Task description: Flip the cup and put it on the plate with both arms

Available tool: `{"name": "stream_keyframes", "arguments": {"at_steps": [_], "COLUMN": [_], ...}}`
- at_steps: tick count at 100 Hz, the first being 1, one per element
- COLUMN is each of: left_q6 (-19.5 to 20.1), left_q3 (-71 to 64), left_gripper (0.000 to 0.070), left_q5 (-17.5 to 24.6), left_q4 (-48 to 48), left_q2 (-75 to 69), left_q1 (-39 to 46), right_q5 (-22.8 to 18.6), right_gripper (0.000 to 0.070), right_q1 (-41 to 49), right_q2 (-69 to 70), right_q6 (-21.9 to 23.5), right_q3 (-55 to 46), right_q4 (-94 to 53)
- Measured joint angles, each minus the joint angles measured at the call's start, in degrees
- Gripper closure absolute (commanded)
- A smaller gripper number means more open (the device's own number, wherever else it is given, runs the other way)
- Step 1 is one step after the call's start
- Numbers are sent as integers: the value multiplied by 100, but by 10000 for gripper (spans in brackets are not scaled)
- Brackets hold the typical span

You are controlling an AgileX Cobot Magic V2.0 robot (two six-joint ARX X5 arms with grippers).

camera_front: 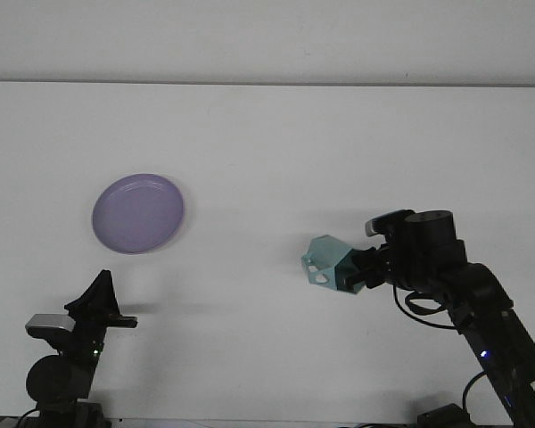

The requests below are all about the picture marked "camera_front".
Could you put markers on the pale purple round plate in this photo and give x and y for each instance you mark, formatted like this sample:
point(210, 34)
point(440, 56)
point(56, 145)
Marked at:
point(138, 214)

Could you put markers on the pale blue faceted cup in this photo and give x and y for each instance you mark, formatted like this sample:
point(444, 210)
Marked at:
point(327, 258)

